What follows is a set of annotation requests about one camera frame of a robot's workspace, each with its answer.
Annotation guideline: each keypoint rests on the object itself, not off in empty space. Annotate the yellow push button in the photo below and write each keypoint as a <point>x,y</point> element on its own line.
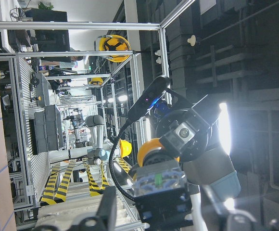
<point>158,175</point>

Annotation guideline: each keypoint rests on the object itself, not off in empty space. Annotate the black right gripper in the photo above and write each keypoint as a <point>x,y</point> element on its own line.
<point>185,132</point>

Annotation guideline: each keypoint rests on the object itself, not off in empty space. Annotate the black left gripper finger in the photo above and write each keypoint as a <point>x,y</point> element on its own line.
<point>107,211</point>

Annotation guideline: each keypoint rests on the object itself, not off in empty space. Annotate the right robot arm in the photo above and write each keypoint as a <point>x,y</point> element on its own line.
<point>214,170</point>

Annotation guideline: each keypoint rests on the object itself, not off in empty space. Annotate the yellow hard hat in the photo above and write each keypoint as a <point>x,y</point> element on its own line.
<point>114,43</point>

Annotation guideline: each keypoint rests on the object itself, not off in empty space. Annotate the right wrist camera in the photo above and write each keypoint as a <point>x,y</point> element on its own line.
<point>148,98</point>

